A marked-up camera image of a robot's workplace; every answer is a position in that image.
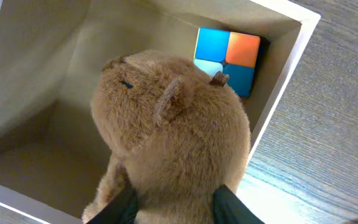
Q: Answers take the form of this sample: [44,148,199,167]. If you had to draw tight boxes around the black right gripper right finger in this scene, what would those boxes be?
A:
[212,185,264,224]

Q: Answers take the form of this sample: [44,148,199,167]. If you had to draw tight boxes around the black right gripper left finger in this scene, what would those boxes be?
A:
[86,186,139,224]

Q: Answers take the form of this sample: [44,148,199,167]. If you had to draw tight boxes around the brown plush capybara toy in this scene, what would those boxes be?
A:
[82,50,250,223]

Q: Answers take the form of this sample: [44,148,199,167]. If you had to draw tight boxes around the pink cardboard box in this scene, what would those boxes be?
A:
[0,0,320,223]

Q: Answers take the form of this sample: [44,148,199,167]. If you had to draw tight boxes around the multicolour puzzle cube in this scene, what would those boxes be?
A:
[193,27,261,98]

